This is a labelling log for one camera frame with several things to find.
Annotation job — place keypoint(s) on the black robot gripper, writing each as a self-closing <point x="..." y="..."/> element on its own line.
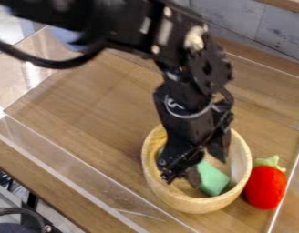
<point x="200" y="130"/>

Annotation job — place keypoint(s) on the green rectangular stick block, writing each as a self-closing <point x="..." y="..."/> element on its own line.
<point x="216" y="180"/>

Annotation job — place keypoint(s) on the brown wooden bowl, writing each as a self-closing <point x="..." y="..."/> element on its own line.
<point x="180" y="195"/>

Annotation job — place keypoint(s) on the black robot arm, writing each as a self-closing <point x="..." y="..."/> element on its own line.
<point x="170" y="34"/>

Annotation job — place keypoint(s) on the red toy strawberry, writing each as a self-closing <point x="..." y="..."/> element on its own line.
<point x="266" y="186"/>

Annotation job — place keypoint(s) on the black table clamp base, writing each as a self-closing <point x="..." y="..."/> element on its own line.
<point x="22" y="219"/>

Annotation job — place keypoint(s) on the clear acrylic tray enclosure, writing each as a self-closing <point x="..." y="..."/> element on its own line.
<point x="73" y="129"/>

